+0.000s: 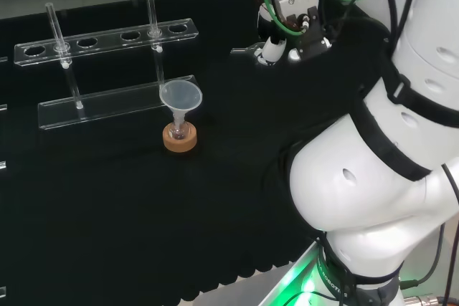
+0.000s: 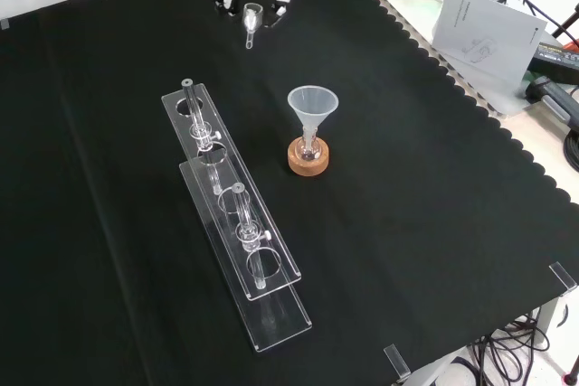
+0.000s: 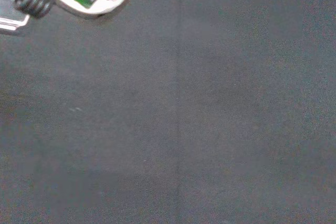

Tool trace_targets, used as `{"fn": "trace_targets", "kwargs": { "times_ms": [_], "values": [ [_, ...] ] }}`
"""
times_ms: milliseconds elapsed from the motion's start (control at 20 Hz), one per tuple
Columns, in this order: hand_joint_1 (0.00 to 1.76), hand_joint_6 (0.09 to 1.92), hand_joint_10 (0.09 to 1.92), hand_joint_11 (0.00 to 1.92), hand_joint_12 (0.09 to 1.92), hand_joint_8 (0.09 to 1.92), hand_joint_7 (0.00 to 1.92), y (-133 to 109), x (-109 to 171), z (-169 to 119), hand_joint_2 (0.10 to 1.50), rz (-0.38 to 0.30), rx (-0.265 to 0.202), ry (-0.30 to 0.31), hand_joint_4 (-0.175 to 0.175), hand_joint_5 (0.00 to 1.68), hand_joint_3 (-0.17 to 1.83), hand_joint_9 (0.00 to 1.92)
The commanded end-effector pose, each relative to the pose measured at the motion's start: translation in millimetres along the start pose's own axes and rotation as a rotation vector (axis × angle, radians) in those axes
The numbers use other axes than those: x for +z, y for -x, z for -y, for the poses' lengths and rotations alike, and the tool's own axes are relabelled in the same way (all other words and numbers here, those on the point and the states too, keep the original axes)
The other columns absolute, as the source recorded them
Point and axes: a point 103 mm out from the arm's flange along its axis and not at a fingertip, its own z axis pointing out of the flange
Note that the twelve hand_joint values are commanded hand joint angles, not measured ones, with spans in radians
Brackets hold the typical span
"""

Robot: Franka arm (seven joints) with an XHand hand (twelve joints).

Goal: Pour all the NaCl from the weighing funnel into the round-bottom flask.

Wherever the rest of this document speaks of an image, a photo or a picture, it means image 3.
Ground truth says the clear funnel stand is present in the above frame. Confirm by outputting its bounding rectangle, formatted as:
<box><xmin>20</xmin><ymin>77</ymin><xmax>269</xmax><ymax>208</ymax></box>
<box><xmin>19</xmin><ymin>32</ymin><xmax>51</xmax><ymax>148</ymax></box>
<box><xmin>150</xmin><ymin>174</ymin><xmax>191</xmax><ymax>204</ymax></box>
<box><xmin>0</xmin><ymin>0</ymin><xmax>31</xmax><ymax>36</ymax></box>

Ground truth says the black bench cloth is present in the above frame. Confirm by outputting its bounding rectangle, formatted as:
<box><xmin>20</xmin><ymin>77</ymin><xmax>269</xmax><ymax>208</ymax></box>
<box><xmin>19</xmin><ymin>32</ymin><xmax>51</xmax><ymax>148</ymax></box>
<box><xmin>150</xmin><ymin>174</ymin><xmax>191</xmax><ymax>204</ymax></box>
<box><xmin>0</xmin><ymin>0</ymin><xmax>336</xmax><ymax>224</ymax></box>

